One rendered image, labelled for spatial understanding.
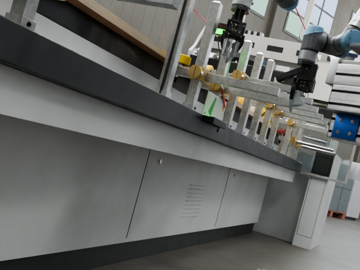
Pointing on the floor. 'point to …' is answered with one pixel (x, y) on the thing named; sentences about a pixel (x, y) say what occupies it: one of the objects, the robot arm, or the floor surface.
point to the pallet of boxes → (340, 199)
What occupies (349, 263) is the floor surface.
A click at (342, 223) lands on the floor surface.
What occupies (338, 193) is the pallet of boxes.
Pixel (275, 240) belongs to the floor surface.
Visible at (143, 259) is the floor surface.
